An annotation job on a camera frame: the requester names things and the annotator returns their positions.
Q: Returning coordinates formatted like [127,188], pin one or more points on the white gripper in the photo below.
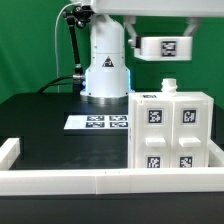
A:
[170,8]

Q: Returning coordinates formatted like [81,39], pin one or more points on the white small panel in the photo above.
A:
[191,132]
[153,134]

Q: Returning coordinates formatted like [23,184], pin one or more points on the white small tagged box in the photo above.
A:
[173,48]

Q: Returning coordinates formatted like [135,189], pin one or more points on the white U-shaped frame fence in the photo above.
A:
[107,181]

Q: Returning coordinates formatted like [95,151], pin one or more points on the white cabinet box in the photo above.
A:
[168,92]

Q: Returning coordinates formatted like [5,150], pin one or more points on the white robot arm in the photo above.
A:
[107,78]

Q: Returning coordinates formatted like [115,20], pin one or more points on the white flat tagged panel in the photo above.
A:
[96,122]

